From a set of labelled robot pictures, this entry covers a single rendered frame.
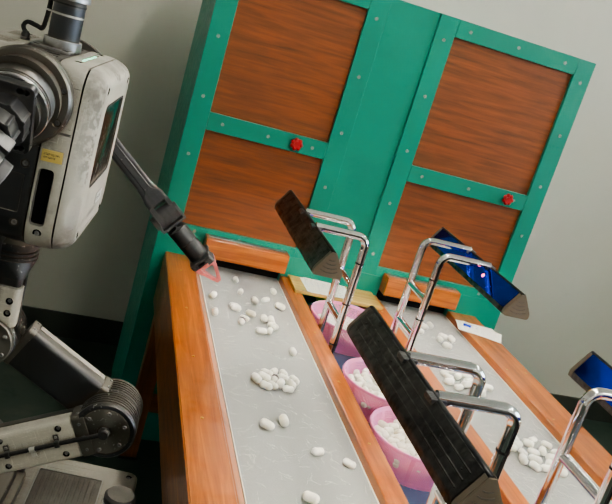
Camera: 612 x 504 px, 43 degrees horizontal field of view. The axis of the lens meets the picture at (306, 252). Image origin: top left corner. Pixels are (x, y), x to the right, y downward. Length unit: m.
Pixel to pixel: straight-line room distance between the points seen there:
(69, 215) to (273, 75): 1.37
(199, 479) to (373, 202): 1.53
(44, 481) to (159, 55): 1.99
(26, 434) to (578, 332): 3.37
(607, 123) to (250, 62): 2.12
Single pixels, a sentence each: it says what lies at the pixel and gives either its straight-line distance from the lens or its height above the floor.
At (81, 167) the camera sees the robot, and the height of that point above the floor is 1.29.
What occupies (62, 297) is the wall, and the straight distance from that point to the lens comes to 3.70.
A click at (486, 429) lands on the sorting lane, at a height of 0.74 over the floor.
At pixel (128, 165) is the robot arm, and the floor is 1.12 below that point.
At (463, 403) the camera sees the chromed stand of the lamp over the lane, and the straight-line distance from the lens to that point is 1.36.
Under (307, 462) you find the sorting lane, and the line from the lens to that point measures 1.78.
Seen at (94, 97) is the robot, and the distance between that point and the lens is 1.39.
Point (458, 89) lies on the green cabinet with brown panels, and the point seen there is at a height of 1.57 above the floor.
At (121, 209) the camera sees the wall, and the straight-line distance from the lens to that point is 3.55.
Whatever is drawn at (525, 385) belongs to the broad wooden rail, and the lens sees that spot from 2.62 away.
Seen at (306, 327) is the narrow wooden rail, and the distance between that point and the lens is 2.43.
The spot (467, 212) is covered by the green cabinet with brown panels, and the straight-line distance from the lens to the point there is 2.98.
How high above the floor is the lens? 1.62
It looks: 15 degrees down
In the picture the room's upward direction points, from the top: 17 degrees clockwise
